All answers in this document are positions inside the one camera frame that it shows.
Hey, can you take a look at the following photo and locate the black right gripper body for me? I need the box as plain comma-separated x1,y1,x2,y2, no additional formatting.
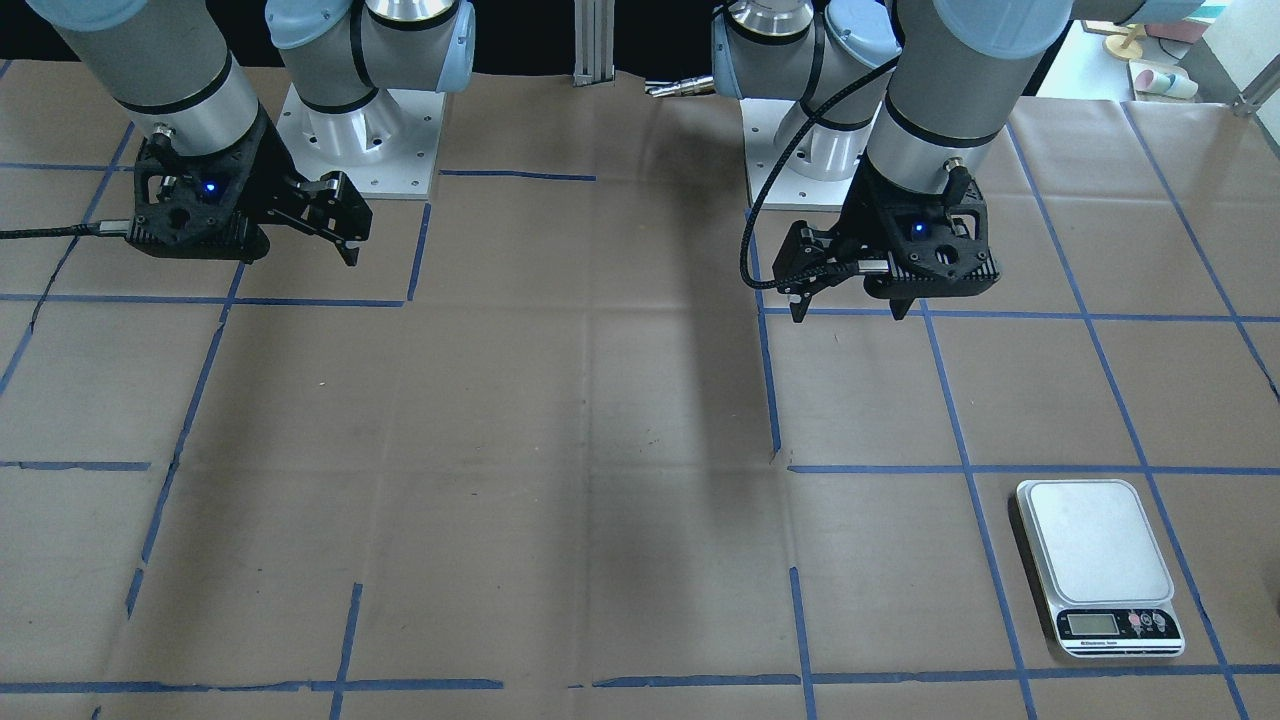
125,108,303,263

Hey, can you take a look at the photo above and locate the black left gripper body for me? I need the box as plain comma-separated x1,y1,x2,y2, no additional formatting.
838,159,1001,301

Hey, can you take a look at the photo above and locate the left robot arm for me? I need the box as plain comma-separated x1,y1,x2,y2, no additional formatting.
712,1,1199,322

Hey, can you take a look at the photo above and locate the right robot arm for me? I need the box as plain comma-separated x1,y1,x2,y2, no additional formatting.
31,1,477,266

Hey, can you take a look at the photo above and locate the white digital kitchen scale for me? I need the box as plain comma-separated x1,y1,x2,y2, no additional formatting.
1014,479,1187,659

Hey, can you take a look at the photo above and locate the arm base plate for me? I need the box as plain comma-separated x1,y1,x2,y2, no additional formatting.
276,86,449,201
740,99,870,211

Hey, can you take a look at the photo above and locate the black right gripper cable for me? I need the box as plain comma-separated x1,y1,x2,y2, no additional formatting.
0,222,131,241

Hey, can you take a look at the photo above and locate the aluminium frame post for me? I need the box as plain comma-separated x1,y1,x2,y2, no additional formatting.
572,0,616,87

